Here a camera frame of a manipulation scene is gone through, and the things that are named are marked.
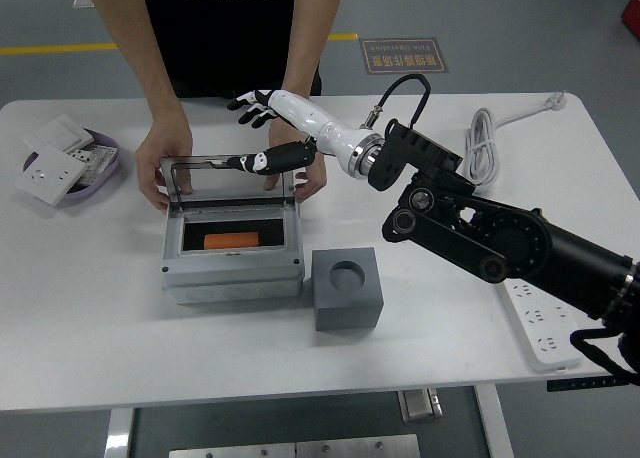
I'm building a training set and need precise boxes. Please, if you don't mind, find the person's left hand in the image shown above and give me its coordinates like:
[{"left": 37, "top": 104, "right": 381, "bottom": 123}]
[{"left": 263, "top": 122, "right": 329, "bottom": 202}]

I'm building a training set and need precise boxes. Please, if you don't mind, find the person's right hand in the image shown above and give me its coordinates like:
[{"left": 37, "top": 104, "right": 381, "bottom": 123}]
[{"left": 133, "top": 117, "right": 195, "bottom": 214}]

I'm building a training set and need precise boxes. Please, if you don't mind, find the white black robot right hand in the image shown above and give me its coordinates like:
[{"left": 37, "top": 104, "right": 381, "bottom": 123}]
[{"left": 226, "top": 88, "right": 374, "bottom": 177}]

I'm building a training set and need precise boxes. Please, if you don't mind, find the orange cylinder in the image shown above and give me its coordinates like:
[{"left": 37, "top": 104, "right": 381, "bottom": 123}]
[{"left": 203, "top": 231, "right": 260, "bottom": 250}]

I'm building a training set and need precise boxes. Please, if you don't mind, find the grey box with clear flap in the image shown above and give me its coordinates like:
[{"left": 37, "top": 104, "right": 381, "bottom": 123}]
[{"left": 159, "top": 152, "right": 305, "bottom": 305}]

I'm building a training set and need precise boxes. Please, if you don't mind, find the grey cube with round hole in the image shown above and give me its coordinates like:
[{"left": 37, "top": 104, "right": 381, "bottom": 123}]
[{"left": 310, "top": 247, "right": 385, "bottom": 333}]

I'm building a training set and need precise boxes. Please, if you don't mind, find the purple oval tray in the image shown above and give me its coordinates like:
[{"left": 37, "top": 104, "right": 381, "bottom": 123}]
[{"left": 23, "top": 127, "right": 123, "bottom": 208}]

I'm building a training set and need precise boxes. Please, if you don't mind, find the white printed socket panel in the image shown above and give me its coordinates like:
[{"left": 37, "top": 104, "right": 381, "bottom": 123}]
[{"left": 67, "top": 145, "right": 120, "bottom": 187}]

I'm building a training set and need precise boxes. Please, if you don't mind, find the brown floor sign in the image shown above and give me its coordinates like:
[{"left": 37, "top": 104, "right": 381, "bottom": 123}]
[{"left": 359, "top": 37, "right": 449, "bottom": 76}]

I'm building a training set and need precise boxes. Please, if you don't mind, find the person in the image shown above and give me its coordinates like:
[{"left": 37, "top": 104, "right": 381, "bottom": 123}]
[{"left": 135, "top": 0, "right": 324, "bottom": 100}]

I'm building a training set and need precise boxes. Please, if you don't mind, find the yellow floor line tape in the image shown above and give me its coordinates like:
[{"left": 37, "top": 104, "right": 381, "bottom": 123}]
[{"left": 0, "top": 32, "right": 360, "bottom": 57}]

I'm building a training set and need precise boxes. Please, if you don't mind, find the white table leg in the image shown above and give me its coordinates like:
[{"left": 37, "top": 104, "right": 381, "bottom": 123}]
[
  {"left": 473, "top": 383, "right": 516, "bottom": 458},
  {"left": 103, "top": 407, "right": 136, "bottom": 458}
]

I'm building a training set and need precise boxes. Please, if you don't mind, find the red object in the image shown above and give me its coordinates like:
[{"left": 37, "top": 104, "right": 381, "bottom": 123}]
[{"left": 619, "top": 0, "right": 640, "bottom": 34}]

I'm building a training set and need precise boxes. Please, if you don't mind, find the black table control panel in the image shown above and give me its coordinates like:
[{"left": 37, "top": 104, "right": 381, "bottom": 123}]
[{"left": 546, "top": 376, "right": 632, "bottom": 392}]

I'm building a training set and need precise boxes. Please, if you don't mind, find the white wall switch panel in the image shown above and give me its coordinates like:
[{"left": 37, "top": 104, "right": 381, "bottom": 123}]
[{"left": 33, "top": 113, "right": 95, "bottom": 153}]

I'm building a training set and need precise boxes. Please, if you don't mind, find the white wall socket panel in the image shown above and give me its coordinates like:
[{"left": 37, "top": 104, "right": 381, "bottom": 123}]
[{"left": 15, "top": 145, "right": 87, "bottom": 207}]

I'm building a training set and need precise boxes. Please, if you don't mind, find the white power cord with plug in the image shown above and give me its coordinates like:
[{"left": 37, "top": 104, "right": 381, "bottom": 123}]
[{"left": 460, "top": 90, "right": 569, "bottom": 194}]

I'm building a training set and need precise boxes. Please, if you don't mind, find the grey metal bracket under table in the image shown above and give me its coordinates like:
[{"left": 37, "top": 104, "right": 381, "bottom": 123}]
[{"left": 397, "top": 388, "right": 444, "bottom": 423}]

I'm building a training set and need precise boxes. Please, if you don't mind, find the grey metal base plate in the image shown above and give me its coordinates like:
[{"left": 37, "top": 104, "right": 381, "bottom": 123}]
[{"left": 168, "top": 433, "right": 421, "bottom": 458}]

